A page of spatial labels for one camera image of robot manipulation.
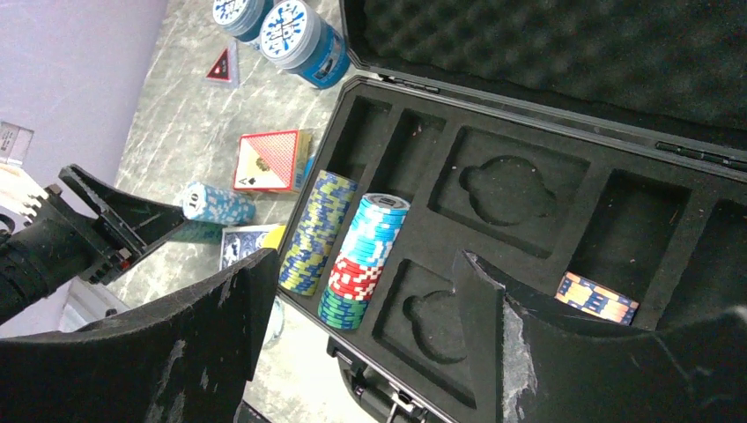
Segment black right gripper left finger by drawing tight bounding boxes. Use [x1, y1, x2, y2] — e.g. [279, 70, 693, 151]
[1, 249, 279, 422]

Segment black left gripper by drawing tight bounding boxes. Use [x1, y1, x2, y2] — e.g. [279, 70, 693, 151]
[1, 164, 186, 323]

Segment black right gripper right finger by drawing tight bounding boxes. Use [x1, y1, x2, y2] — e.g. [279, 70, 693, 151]
[453, 250, 746, 422]

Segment light blue poker chip stack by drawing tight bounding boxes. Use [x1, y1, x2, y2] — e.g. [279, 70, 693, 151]
[179, 182, 255, 226]

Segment blue playing card deck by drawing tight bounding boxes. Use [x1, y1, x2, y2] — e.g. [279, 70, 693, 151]
[218, 224, 282, 271]

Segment red playing card deck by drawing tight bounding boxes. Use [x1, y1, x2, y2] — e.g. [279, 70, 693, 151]
[233, 130, 312, 193]

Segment black poker set case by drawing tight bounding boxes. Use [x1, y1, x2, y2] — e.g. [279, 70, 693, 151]
[284, 1, 746, 422]

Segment clear round plastic disc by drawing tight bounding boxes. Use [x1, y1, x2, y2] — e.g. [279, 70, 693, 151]
[263, 297, 285, 348]

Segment yellow blue poker chip stack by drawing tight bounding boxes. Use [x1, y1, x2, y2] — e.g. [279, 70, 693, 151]
[278, 170, 358, 296]

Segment red triangular plastic token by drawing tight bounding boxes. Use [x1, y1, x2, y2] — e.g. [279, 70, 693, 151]
[204, 41, 240, 89]

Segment red white chip stack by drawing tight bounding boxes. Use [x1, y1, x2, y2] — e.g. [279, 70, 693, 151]
[328, 256, 383, 301]

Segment blue white lidded jar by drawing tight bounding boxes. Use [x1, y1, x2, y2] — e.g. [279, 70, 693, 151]
[259, 0, 350, 90]
[211, 0, 274, 44]

